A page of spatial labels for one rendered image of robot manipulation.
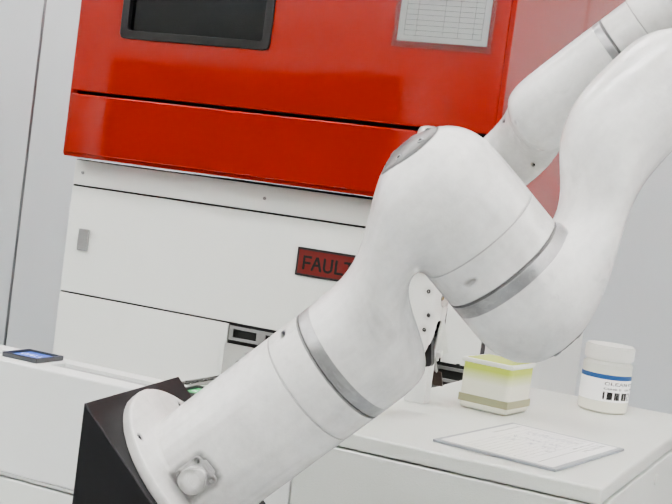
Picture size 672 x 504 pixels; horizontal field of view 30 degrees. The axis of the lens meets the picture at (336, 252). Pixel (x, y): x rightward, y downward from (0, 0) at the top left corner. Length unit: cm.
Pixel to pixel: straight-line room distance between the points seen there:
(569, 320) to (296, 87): 106
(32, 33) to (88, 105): 209
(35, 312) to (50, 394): 270
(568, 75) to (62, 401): 72
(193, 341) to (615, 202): 121
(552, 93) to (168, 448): 58
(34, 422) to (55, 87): 274
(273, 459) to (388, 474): 26
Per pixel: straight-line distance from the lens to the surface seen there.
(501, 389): 166
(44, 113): 430
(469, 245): 108
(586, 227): 114
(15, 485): 165
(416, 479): 138
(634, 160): 115
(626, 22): 142
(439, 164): 107
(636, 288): 344
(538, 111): 143
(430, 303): 148
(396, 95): 200
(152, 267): 226
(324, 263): 209
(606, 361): 181
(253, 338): 216
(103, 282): 231
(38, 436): 162
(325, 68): 206
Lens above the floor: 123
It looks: 3 degrees down
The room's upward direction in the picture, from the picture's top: 8 degrees clockwise
